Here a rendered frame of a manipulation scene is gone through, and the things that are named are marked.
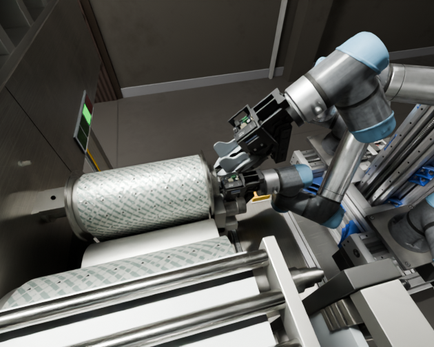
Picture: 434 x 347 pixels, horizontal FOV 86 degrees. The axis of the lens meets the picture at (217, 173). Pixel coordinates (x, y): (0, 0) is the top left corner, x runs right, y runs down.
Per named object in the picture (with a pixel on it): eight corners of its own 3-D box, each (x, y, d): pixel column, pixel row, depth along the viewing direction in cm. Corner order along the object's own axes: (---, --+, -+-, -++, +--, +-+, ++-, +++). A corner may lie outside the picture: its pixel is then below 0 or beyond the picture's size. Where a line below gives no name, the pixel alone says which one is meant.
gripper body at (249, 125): (224, 122, 47) (273, 80, 42) (246, 141, 53) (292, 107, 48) (234, 147, 42) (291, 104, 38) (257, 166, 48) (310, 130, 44)
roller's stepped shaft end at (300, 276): (323, 288, 31) (332, 282, 29) (282, 300, 30) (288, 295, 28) (312, 265, 33) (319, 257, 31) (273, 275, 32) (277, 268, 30)
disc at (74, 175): (96, 253, 49) (60, 217, 37) (94, 253, 49) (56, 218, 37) (102, 196, 58) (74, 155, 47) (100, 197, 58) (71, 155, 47)
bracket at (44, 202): (68, 211, 44) (63, 205, 42) (35, 217, 43) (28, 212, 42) (72, 190, 47) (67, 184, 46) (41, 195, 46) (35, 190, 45)
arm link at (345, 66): (401, 74, 37) (382, 27, 33) (335, 118, 41) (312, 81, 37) (373, 64, 43) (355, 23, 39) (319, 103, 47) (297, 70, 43)
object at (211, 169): (220, 191, 47) (213, 158, 50) (211, 193, 47) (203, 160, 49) (218, 200, 54) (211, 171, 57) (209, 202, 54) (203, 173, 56)
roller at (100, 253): (224, 281, 51) (226, 264, 42) (104, 312, 47) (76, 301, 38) (212, 232, 58) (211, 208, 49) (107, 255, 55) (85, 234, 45)
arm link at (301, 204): (297, 222, 78) (306, 206, 69) (265, 208, 81) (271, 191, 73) (303, 205, 82) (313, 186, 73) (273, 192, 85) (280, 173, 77)
